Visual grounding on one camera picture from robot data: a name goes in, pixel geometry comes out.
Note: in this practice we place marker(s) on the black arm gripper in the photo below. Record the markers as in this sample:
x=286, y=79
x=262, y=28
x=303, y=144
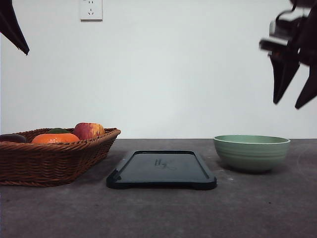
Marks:
x=293, y=38

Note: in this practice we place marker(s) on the light green ceramic bowl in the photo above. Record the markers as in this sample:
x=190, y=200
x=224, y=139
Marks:
x=251, y=152

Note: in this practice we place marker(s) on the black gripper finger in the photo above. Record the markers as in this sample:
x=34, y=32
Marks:
x=11, y=27

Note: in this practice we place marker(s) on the brown wicker basket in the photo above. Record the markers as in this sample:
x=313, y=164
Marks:
x=54, y=157

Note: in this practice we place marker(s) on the red yellow apple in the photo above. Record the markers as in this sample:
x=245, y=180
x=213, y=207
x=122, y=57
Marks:
x=88, y=129

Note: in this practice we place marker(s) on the orange tangerine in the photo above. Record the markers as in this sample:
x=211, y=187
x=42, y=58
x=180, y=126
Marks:
x=56, y=138

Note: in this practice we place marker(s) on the dark blue rectangular tray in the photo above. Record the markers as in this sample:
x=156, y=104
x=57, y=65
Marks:
x=162, y=169

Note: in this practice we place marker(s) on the white wall socket left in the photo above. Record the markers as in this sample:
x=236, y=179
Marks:
x=91, y=11

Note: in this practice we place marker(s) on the dark purple fruit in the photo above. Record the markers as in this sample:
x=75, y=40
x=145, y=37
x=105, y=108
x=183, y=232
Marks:
x=15, y=138

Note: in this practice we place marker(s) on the dark green fruit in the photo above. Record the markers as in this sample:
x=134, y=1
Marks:
x=58, y=130

